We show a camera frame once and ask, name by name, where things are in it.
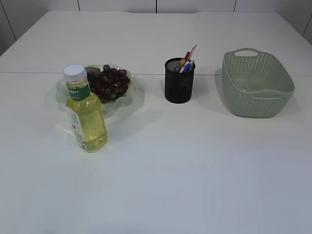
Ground purple grape bunch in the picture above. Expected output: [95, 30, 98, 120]
[85, 64, 131, 103]

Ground gold glitter pen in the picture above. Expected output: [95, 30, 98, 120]
[179, 58, 185, 68]

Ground blue scissors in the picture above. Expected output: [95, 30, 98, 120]
[187, 60, 195, 72]

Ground clear plastic ruler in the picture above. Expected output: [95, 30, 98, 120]
[189, 44, 197, 60]

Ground yellow tea bottle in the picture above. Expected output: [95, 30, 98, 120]
[63, 64, 108, 153]

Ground red glitter pen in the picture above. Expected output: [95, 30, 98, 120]
[184, 51, 191, 63]

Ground pink scissors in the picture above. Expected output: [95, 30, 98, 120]
[179, 61, 190, 73]

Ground green wavy glass plate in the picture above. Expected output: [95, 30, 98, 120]
[55, 63, 137, 119]

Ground black mesh pen holder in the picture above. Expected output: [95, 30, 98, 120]
[164, 58, 195, 104]

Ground green woven plastic basket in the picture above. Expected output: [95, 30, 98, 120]
[221, 48, 295, 118]

